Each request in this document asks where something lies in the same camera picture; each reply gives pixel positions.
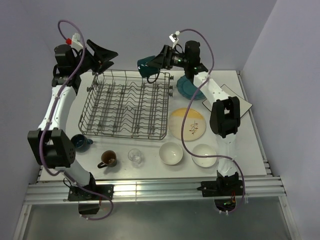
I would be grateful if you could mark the cream bowl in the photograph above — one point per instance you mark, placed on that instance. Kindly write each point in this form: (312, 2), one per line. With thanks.
(170, 153)

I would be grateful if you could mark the cream yellow plate leaf motif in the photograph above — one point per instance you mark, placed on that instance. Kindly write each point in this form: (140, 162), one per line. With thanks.
(194, 126)

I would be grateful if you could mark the white square plate black rim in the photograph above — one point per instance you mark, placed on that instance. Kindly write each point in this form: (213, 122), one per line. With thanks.
(244, 105)

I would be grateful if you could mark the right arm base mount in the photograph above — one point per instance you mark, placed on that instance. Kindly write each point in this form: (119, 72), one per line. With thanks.
(234, 192)

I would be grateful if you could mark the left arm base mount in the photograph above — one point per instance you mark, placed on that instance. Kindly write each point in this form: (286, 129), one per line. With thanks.
(89, 201)

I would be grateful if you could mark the white bowl right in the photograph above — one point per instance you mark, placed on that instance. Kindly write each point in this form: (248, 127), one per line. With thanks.
(204, 150)

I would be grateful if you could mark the dark blue mug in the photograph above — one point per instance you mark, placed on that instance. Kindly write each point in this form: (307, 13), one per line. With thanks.
(145, 70)

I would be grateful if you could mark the grey wire dish rack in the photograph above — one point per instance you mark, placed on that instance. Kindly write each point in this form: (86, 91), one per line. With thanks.
(122, 104)

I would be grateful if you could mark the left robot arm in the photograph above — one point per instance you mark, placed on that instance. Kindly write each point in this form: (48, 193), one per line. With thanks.
(52, 148)

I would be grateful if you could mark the teal scalloped plate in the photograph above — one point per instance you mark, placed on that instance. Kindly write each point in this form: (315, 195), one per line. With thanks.
(185, 87)

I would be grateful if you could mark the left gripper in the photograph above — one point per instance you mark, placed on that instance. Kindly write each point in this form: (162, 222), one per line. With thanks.
(101, 54)

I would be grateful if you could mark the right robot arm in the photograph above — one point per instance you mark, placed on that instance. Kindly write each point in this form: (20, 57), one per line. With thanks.
(224, 117)

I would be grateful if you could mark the aluminium rail frame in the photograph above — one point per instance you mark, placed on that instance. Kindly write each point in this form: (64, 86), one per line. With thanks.
(161, 202)

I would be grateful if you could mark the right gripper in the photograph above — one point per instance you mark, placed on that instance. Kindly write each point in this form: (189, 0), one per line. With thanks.
(164, 58)

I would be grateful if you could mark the clear drinking glass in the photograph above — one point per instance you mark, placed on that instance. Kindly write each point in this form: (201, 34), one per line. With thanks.
(136, 157)

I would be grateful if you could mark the brown mug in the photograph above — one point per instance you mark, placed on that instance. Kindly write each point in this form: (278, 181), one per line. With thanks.
(108, 159)

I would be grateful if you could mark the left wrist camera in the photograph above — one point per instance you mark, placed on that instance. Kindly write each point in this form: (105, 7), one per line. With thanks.
(75, 41)

